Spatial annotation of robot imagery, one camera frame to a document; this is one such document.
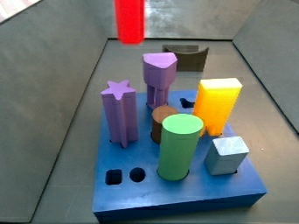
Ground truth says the red hexagon prism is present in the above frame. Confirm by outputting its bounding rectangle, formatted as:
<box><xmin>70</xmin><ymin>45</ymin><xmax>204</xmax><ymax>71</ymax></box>
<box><xmin>115</xmin><ymin>0</ymin><xmax>146</xmax><ymax>45</ymax></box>

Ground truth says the brown cylinder peg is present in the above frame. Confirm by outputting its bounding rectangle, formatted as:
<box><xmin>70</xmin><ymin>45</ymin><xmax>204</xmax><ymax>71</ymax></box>
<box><xmin>151</xmin><ymin>106</ymin><xmax>178</xmax><ymax>144</ymax></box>

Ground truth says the purple star peg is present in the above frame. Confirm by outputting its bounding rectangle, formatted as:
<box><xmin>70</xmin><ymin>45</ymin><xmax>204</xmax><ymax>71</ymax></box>
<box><xmin>101</xmin><ymin>80</ymin><xmax>138</xmax><ymax>148</ymax></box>

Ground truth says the green cylinder peg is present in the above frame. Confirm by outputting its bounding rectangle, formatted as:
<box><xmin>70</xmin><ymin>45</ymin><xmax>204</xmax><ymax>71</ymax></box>
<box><xmin>158</xmin><ymin>114</ymin><xmax>204</xmax><ymax>181</ymax></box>

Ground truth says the purple pentagon peg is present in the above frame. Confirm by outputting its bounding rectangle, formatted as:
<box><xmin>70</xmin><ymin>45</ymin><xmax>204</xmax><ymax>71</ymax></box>
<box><xmin>143</xmin><ymin>52</ymin><xmax>178</xmax><ymax>109</ymax></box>

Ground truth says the yellow rectangular block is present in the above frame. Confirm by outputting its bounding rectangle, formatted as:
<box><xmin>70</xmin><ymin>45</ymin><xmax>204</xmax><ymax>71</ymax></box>
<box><xmin>193</xmin><ymin>78</ymin><xmax>244</xmax><ymax>136</ymax></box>

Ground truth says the black curved cradle stand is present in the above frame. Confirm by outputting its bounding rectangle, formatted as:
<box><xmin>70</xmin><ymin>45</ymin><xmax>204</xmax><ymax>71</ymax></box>
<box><xmin>164</xmin><ymin>45</ymin><xmax>210</xmax><ymax>72</ymax></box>

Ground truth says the light blue square block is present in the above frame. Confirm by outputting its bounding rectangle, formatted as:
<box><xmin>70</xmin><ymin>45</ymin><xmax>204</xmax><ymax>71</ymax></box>
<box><xmin>205</xmin><ymin>136</ymin><xmax>249</xmax><ymax>175</ymax></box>

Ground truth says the blue shape sorter base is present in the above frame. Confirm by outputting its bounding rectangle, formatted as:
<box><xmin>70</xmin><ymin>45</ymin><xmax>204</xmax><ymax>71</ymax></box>
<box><xmin>93</xmin><ymin>93</ymin><xmax>268</xmax><ymax>223</ymax></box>

